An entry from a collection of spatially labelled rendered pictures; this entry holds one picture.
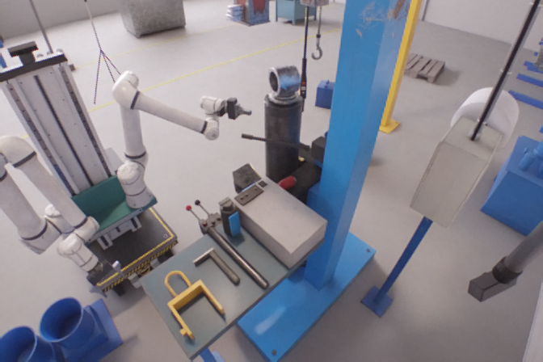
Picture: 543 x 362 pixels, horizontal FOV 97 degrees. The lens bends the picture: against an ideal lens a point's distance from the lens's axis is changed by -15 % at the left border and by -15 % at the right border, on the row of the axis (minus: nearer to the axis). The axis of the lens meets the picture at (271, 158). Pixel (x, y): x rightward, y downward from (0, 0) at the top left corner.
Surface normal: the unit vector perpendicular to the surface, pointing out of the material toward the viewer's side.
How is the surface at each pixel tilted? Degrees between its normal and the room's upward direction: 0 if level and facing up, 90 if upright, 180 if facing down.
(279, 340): 0
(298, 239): 0
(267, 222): 0
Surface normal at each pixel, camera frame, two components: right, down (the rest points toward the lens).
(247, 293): 0.00, -0.77
